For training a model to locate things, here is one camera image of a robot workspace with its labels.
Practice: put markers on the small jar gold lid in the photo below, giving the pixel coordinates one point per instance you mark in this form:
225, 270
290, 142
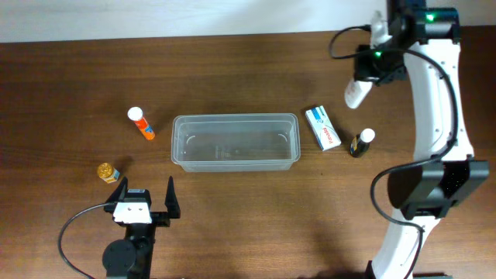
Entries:
108, 173

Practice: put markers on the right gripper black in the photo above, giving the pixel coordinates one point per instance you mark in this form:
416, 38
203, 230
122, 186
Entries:
364, 72

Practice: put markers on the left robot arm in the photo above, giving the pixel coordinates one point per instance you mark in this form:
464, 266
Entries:
131, 256

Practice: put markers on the dark bottle white cap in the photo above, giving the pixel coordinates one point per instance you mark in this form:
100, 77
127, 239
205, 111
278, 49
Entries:
361, 143

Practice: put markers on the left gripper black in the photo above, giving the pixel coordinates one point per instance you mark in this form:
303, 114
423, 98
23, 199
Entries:
160, 218

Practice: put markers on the clear plastic container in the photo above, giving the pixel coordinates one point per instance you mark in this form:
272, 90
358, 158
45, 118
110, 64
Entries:
235, 142

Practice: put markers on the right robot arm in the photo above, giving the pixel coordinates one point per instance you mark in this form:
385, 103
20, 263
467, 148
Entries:
412, 40

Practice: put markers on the white Panadol box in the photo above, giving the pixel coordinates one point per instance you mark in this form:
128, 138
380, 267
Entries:
322, 128

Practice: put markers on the orange tablet tube white cap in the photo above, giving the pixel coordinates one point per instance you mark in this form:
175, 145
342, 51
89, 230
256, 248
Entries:
136, 115

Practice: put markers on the white spray bottle clear cap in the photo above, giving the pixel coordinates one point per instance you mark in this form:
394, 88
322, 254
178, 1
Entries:
355, 92

